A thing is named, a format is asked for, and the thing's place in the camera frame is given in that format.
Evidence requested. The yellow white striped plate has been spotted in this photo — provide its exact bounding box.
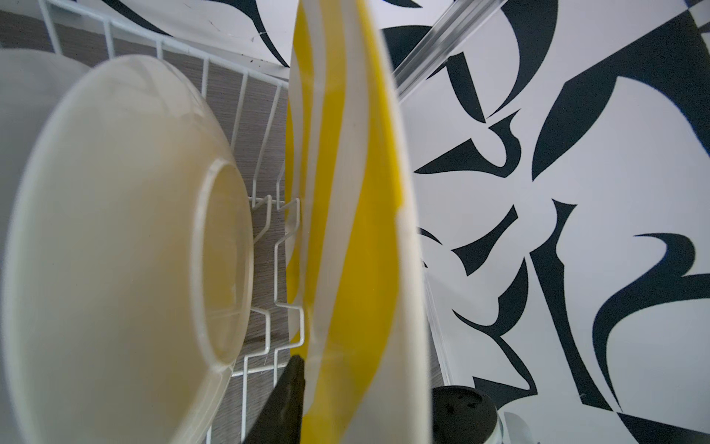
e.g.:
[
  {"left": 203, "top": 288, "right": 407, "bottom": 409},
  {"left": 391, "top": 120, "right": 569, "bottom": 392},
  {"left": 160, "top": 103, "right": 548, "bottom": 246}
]
[{"left": 285, "top": 1, "right": 433, "bottom": 443}]

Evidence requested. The green rimmed white plate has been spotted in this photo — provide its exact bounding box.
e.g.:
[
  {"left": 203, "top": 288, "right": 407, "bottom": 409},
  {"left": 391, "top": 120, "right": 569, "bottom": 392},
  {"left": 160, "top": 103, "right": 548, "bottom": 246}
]
[{"left": 1, "top": 55, "right": 253, "bottom": 443}]

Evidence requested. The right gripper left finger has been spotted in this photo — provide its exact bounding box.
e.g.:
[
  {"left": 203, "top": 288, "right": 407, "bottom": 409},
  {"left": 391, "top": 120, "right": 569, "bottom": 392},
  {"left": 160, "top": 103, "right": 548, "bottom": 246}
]
[{"left": 243, "top": 355, "right": 305, "bottom": 444}]

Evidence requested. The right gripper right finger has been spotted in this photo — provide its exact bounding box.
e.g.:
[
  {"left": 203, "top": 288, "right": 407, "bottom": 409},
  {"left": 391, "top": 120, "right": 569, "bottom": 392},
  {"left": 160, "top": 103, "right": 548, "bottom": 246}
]
[{"left": 432, "top": 386, "right": 499, "bottom": 443}]

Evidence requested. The white wire dish rack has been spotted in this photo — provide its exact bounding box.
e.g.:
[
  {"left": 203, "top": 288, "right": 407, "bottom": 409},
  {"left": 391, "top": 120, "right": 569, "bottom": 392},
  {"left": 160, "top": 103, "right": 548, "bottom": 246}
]
[{"left": 38, "top": 1, "right": 290, "bottom": 443}]

